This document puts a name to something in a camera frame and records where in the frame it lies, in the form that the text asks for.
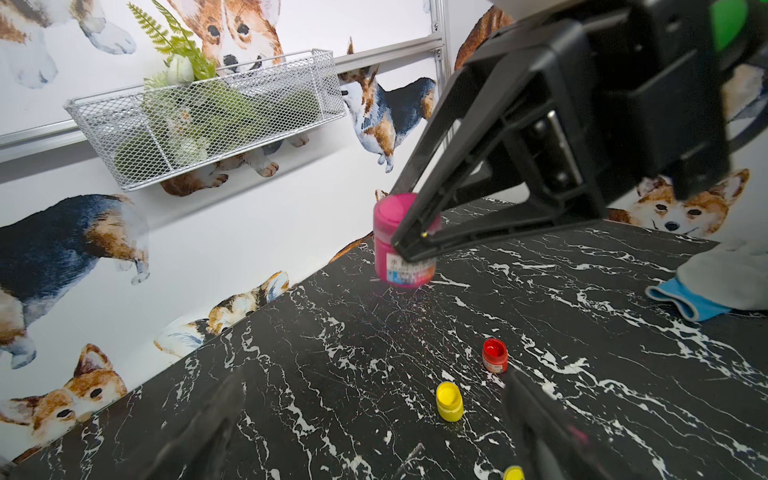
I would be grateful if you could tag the yellow paint jar lid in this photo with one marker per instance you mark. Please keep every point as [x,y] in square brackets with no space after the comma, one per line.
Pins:
[513,473]

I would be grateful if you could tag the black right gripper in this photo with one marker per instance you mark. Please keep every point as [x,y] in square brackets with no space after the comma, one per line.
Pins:
[578,104]

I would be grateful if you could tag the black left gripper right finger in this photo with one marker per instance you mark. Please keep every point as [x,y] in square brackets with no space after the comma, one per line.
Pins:
[547,440]

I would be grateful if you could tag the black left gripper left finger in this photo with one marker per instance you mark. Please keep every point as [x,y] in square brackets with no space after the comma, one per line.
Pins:
[199,450]

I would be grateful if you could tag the green fern plant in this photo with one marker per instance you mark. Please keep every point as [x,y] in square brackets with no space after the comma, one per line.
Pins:
[201,39]

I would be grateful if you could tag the red paint jar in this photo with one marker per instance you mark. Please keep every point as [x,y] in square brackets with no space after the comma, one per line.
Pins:
[495,356]

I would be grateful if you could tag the white wire mesh basket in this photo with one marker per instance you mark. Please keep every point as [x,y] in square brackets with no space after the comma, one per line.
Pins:
[151,133]

